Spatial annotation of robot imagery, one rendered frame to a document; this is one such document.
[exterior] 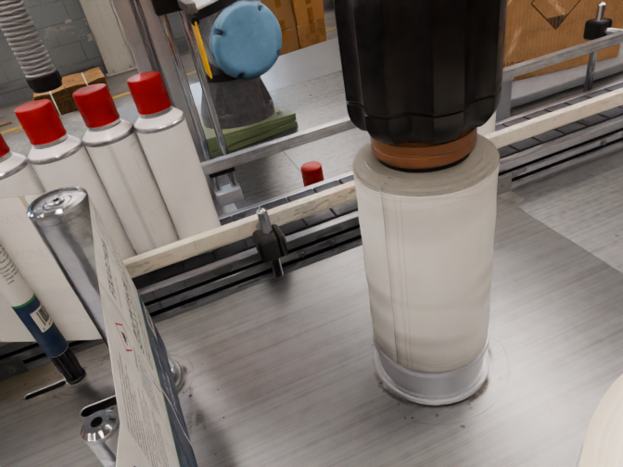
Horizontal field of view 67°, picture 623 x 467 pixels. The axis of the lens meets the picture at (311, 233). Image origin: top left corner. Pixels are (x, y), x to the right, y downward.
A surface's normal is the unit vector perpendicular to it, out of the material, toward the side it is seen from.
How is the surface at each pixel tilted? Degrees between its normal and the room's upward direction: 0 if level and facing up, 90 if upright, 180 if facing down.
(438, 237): 87
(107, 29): 90
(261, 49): 94
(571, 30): 90
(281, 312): 0
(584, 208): 0
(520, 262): 0
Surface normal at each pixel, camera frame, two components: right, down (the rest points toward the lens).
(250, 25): 0.43, 0.51
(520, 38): 0.20, 0.54
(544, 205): -0.17, -0.80
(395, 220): -0.53, 0.57
